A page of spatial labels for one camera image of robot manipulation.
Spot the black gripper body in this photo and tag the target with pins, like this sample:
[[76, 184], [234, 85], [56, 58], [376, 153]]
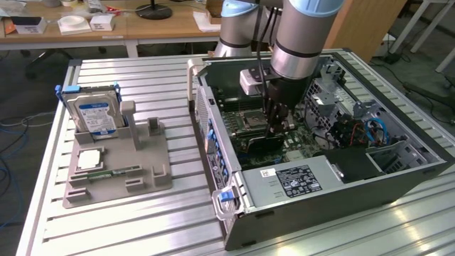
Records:
[[286, 92]]

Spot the green graphics card black cooler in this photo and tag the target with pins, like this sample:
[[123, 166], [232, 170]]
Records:
[[263, 146]]

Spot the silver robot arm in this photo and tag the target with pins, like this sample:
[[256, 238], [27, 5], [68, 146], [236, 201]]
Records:
[[295, 40]]

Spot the CPU socket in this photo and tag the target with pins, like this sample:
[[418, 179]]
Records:
[[252, 119]]

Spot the green motherboard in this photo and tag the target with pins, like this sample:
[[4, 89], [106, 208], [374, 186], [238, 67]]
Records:
[[302, 141]]

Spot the black RAM stick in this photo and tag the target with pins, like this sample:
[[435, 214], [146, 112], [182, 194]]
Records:
[[244, 134]]

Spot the metal drive cage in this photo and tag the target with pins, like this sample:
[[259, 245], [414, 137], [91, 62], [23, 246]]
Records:
[[327, 101]]

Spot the grey power supply unit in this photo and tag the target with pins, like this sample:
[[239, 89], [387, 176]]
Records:
[[263, 189]]

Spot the wooden cabinet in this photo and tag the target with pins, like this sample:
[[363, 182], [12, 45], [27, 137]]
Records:
[[359, 32]]

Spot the blue case latch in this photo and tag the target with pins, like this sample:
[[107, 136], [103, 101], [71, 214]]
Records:
[[226, 197]]

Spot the grey disk bay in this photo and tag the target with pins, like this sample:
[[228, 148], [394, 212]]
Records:
[[394, 157]]

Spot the white paper stack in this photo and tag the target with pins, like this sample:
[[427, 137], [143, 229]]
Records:
[[206, 24]]

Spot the open black PC case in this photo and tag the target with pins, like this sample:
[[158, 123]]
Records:
[[319, 208]]

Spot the black lamp base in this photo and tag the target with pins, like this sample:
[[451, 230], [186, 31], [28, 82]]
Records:
[[154, 12]]

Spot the hard disk blue label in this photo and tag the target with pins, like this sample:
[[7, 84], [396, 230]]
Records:
[[96, 120]]

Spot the green RAM stick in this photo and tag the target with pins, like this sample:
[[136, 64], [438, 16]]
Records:
[[104, 174]]

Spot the grey parts rack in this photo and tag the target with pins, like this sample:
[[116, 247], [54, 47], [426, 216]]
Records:
[[118, 192]]

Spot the silver CPU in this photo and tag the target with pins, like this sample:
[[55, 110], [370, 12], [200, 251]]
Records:
[[90, 159]]

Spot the blue disk caddy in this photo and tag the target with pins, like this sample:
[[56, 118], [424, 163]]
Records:
[[72, 88]]

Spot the small white labelled box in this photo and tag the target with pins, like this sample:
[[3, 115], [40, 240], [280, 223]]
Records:
[[102, 23]]

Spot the white box on desk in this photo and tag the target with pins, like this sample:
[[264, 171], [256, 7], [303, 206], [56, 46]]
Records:
[[74, 25]]

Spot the black chair base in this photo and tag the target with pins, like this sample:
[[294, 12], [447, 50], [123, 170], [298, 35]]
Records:
[[43, 58]]

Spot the wooden desk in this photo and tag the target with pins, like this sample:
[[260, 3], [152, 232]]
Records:
[[54, 38]]

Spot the white tape roll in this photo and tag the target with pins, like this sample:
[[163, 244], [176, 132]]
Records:
[[67, 2]]

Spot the white box black lid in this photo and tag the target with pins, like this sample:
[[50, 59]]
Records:
[[28, 25]]

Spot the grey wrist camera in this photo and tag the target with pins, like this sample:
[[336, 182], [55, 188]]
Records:
[[250, 82]]

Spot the white table frame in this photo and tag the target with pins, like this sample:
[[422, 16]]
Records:
[[424, 16]]

